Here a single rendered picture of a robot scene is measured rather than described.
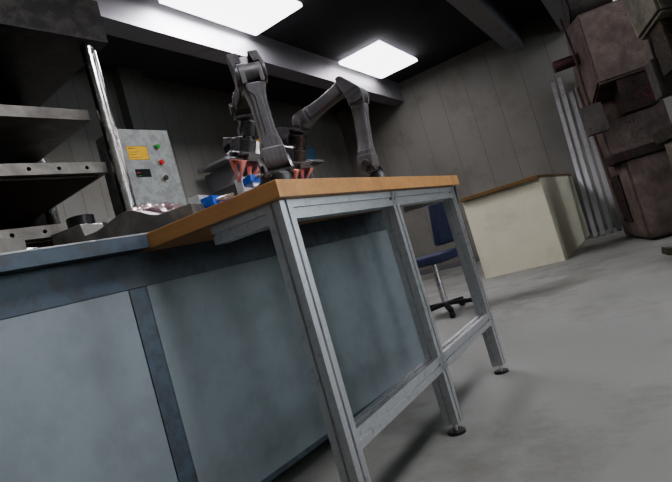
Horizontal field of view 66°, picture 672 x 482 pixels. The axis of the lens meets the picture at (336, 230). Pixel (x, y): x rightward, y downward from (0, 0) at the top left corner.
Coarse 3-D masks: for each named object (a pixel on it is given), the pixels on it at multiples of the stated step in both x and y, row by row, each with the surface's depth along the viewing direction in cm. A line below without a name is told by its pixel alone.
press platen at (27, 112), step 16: (0, 112) 200; (16, 112) 205; (32, 112) 210; (48, 112) 215; (64, 112) 220; (80, 112) 226; (0, 128) 211; (16, 128) 215; (32, 128) 220; (48, 128) 224; (64, 128) 229; (0, 144) 227; (16, 144) 232; (32, 144) 237; (48, 144) 242; (0, 160) 245; (16, 160) 251; (32, 160) 257
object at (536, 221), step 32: (512, 192) 518; (544, 192) 505; (576, 192) 705; (480, 224) 537; (512, 224) 521; (544, 224) 505; (576, 224) 624; (480, 256) 541; (512, 256) 524; (544, 256) 508
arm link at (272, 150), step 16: (256, 64) 148; (240, 80) 147; (256, 80) 148; (256, 96) 146; (256, 112) 146; (256, 128) 149; (272, 128) 146; (272, 144) 145; (272, 160) 144; (288, 160) 146
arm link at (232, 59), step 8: (232, 56) 151; (248, 56) 155; (256, 56) 151; (232, 64) 147; (240, 64) 154; (264, 64) 148; (232, 72) 149; (264, 72) 148; (232, 96) 170; (240, 96) 164; (240, 104) 168; (248, 104) 169; (240, 112) 172; (248, 112) 173
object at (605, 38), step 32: (576, 0) 510; (608, 0) 504; (576, 32) 489; (608, 32) 465; (576, 64) 484; (608, 64) 467; (640, 64) 459; (608, 96) 501; (640, 96) 464; (608, 128) 472; (640, 128) 498; (608, 160) 486; (640, 160) 458; (640, 192) 458; (640, 224) 473
